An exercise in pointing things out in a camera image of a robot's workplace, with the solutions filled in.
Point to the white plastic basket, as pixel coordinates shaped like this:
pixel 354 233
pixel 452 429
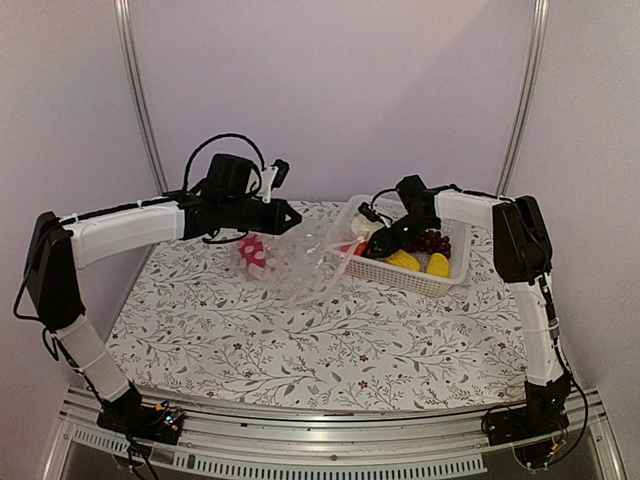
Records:
pixel 380 271

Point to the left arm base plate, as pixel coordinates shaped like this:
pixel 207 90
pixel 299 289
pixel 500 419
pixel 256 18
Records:
pixel 161 423

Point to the dark red grapes toy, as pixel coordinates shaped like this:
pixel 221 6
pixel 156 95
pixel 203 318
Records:
pixel 430 242

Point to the left aluminium frame post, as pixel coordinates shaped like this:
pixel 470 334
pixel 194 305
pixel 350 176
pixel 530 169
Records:
pixel 136 85

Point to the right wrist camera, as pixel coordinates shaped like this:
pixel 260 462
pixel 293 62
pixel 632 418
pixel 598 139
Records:
pixel 366 210

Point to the yellow lemon toy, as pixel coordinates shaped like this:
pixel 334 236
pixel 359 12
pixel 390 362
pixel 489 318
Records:
pixel 438 265

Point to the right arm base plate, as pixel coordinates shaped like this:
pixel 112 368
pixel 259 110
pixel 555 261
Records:
pixel 506 424

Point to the white cauliflower toy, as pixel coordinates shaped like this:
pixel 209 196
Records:
pixel 361 226

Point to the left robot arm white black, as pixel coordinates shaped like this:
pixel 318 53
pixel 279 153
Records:
pixel 235 195

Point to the floral table cloth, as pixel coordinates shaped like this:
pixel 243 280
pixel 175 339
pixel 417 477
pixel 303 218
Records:
pixel 192 324

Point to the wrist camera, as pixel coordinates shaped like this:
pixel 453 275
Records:
pixel 272 177
pixel 366 210

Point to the right aluminium frame post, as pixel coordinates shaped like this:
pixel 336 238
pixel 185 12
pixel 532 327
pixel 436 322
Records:
pixel 533 59

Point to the red toy pepper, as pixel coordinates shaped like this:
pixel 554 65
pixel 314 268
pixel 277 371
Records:
pixel 252 251

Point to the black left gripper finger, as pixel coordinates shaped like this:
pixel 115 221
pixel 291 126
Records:
pixel 288 212
pixel 287 222

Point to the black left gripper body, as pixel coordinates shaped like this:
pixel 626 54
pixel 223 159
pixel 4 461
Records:
pixel 259 223

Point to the aluminium frame post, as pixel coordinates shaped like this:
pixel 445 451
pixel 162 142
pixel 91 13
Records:
pixel 136 85
pixel 533 59

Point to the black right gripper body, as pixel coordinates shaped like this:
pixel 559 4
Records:
pixel 415 227

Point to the clear zip top bag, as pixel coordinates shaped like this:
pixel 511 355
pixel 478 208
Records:
pixel 299 267

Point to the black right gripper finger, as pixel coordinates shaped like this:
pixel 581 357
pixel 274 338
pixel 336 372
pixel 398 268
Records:
pixel 379 235
pixel 384 249

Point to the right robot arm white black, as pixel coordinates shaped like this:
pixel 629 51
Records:
pixel 522 255

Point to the front aluminium rail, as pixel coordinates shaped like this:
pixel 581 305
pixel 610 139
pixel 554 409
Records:
pixel 229 440

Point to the yellow banana toy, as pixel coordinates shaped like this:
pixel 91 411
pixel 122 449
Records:
pixel 404 260

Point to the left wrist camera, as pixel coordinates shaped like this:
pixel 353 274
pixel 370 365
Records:
pixel 272 177

